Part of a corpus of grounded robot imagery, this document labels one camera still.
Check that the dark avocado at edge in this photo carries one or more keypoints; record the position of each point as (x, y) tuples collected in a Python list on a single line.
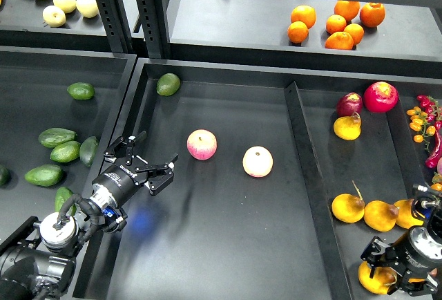
[(4, 175)]

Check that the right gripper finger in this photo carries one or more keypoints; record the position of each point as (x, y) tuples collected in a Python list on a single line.
[(414, 286), (378, 254)]

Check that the pink red apple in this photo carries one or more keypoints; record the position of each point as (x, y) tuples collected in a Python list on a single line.
[(202, 144)]

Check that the black left tray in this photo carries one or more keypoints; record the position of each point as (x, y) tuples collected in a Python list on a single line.
[(34, 98)]

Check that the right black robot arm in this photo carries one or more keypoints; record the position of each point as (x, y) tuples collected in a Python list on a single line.
[(427, 208)]

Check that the dark red apple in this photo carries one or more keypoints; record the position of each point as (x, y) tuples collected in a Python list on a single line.
[(349, 104)]

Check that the black tray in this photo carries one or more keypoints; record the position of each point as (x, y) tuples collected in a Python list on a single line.
[(34, 98), (384, 162), (215, 232)]

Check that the green avocado top left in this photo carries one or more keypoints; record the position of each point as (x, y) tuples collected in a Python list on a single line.
[(81, 91)]

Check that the cherry tomato bunch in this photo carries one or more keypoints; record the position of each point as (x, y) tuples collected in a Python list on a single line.
[(425, 119)]

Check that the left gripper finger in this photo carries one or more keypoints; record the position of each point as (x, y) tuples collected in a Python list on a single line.
[(154, 177), (121, 150)]

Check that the black right tray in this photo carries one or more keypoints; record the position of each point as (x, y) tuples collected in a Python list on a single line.
[(384, 162)]

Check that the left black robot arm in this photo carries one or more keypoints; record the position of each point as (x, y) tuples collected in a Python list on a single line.
[(39, 259)]

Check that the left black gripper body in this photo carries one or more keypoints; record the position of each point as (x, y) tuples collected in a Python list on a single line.
[(118, 183)]

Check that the red chili pepper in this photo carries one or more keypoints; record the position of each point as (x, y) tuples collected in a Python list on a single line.
[(434, 157)]

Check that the bright red apple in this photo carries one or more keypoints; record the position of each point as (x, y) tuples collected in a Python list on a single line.
[(380, 97)]

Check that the pale pink apple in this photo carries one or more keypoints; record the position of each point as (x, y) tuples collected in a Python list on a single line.
[(257, 161)]

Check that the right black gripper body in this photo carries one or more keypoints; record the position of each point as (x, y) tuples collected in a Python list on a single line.
[(416, 253)]

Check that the green avocado in middle tray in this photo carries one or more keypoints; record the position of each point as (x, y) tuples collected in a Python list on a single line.
[(168, 84)]

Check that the black middle tray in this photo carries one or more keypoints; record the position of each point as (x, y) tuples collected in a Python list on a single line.
[(215, 232)]

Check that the black shelf upright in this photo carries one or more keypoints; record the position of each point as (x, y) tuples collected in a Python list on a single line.
[(152, 15), (115, 25)]

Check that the pale yellow pear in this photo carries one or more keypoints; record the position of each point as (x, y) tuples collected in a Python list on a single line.
[(53, 16), (67, 6), (87, 8)]

